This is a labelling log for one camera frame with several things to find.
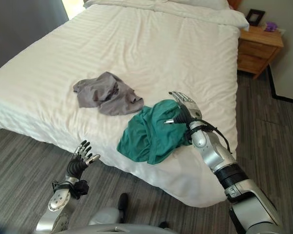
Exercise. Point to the wooden nightstand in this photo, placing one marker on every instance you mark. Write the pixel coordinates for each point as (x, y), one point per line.
(258, 50)

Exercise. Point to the grey garment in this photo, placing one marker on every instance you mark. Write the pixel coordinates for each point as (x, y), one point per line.
(107, 95)

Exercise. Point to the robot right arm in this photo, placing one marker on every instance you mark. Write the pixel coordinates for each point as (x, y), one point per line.
(230, 178)

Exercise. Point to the white bed duvet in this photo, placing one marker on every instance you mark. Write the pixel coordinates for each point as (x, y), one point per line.
(117, 80)

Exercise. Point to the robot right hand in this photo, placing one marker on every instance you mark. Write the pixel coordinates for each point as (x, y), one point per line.
(188, 105)

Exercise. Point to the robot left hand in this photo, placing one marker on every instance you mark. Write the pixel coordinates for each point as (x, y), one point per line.
(76, 165)

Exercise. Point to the grey curtain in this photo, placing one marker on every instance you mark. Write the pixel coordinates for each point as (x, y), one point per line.
(27, 26)

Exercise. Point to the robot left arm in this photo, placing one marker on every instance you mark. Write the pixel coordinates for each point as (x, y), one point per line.
(59, 206)

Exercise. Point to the robot torso and legs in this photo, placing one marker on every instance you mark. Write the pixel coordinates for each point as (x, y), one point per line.
(107, 220)

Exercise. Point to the purple object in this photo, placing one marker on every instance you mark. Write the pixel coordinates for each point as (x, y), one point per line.
(271, 26)

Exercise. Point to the white pillow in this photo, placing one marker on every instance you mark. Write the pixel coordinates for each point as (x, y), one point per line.
(211, 3)

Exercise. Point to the green garment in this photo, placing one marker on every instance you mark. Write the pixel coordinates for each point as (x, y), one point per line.
(153, 132)

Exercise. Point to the wooden headboard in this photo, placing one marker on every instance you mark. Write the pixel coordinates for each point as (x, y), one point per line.
(233, 3)

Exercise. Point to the black picture frame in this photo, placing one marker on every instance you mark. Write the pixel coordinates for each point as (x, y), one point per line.
(255, 16)

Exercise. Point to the robot dark foot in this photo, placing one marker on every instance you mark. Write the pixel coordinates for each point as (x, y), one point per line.
(123, 200)

